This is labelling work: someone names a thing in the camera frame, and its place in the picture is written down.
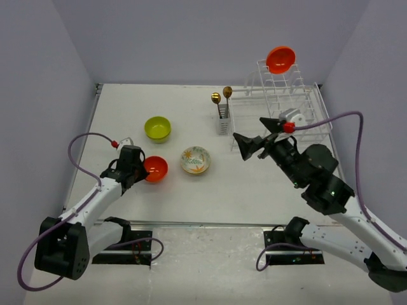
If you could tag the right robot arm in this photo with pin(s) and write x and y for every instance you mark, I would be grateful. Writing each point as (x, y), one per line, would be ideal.
(374, 247)

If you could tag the gold spoon left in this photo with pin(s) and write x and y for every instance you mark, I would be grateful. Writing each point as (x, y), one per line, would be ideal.
(216, 98)

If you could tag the green bowl front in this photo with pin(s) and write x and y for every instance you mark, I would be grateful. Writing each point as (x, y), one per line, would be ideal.
(159, 140)

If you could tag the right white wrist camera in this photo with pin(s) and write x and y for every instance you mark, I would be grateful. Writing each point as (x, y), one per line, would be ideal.
(293, 115)

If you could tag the floral white bowl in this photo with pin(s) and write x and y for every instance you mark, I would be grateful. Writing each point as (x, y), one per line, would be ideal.
(196, 158)

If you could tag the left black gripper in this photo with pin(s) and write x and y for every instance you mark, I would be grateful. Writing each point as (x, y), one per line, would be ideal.
(143, 173)

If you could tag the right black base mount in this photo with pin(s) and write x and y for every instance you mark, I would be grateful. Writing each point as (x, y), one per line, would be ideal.
(286, 256)

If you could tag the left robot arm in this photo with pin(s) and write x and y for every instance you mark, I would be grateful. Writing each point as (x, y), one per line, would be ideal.
(69, 242)

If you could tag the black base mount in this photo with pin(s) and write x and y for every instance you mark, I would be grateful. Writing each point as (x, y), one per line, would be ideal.
(286, 256)
(135, 254)

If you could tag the gold spoon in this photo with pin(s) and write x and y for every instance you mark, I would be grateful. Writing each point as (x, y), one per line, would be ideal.
(227, 92)
(216, 98)

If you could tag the orange bowl back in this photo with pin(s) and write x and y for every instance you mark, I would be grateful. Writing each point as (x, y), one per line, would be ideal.
(280, 59)

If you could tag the orange bowl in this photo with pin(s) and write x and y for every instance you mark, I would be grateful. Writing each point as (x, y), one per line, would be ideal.
(280, 59)
(157, 169)

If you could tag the green bowl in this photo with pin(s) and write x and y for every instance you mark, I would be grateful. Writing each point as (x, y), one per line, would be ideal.
(157, 128)
(159, 140)

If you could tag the green bowl back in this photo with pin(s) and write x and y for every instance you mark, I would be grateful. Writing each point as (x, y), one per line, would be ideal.
(157, 128)

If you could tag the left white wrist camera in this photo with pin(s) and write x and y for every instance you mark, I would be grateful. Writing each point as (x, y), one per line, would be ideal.
(125, 142)

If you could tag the gold spoon right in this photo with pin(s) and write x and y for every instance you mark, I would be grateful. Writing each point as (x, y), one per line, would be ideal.
(227, 92)

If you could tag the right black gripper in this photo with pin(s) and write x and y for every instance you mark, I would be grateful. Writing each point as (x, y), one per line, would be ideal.
(247, 145)

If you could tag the orange bowl front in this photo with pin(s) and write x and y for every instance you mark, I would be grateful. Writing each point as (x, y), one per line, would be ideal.
(157, 169)

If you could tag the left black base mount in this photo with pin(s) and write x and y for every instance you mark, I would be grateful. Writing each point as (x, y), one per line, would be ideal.
(135, 254)

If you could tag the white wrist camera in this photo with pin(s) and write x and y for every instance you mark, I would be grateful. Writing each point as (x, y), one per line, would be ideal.
(293, 115)
(125, 142)

